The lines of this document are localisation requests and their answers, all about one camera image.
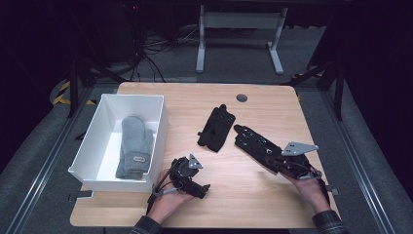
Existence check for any aluminium floor rail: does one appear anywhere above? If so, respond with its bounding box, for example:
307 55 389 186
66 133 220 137
6 87 94 234
319 91 395 234

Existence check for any black right gripper strap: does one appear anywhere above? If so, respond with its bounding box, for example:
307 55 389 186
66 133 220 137
316 176 331 207

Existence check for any black glove with small print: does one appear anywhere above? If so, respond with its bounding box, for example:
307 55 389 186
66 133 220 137
233 124 287 175

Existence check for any white box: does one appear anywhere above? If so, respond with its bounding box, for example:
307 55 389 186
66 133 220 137
67 94 169 193

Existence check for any bundle of black floor cables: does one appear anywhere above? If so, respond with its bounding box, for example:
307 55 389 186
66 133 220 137
130 25 203 82

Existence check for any yellow and black floor tape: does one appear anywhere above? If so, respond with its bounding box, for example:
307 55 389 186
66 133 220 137
52 80 96 105

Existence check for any white metal desk frame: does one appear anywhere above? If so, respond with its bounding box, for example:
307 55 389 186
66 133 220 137
195 4 289 76

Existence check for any dark cabinet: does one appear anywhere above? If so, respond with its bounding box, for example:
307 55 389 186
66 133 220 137
96 1 144 64

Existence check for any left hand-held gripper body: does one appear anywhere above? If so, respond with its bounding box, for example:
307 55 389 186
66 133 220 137
169 153 205 188

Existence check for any person's right hand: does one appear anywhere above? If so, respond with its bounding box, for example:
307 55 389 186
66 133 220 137
282 174 330 215

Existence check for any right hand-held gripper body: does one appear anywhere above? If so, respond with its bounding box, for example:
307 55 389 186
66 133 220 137
276 140 322 180

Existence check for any plain black glove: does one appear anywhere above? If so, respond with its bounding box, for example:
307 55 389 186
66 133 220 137
197 103 237 153

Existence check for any black metal stand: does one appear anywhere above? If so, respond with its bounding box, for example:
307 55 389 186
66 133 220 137
66 57 128 119
281 61 345 121

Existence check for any person's left hand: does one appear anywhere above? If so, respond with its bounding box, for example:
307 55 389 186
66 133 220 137
146 169 196 225

